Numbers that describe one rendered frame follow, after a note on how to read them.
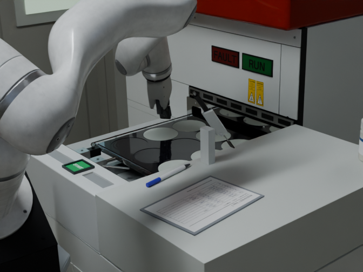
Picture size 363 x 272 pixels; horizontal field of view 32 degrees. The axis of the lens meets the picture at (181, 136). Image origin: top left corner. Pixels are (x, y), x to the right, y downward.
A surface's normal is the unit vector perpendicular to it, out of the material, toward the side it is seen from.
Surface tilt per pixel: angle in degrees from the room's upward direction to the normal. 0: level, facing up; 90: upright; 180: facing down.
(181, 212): 0
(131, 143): 0
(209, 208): 0
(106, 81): 90
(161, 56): 106
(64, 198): 90
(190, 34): 90
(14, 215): 41
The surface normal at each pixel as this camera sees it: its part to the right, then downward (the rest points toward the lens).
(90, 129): 0.60, 0.28
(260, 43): -0.78, 0.25
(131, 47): -0.47, 0.30
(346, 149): -0.03, -0.93
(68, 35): -0.11, -0.55
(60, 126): 0.77, 0.31
